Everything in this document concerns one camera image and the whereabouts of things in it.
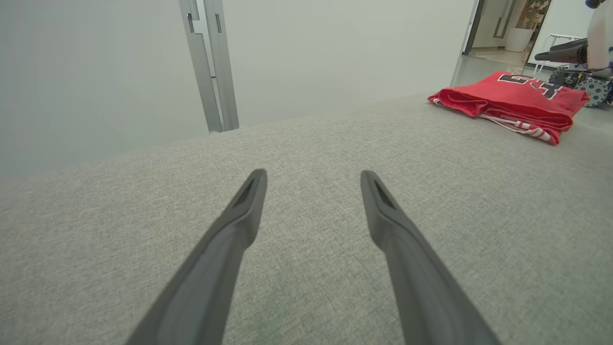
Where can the black wheeled robot base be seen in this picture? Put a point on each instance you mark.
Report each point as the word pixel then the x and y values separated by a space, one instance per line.
pixel 594 88

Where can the grey fabric sofa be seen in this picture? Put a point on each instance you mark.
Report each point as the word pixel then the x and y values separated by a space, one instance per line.
pixel 311 158

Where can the white metal rack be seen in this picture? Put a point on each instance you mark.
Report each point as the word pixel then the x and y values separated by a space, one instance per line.
pixel 558 37

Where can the red jersey with white sleeves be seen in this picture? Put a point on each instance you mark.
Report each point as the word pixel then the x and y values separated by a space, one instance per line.
pixel 507 98

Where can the grey double-post partition frame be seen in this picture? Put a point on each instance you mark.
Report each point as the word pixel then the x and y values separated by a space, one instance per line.
pixel 213 67

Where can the white planter pot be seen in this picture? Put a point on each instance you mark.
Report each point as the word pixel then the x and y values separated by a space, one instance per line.
pixel 519 39

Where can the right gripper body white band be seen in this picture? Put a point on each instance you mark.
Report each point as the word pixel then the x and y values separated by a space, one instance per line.
pixel 601 38

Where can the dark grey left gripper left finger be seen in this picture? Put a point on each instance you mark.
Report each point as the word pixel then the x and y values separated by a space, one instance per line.
pixel 225 249

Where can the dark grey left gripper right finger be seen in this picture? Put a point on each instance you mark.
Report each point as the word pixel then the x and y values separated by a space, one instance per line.
pixel 412 268

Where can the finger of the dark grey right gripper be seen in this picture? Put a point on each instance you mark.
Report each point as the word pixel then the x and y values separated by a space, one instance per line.
pixel 577 43
pixel 565 55

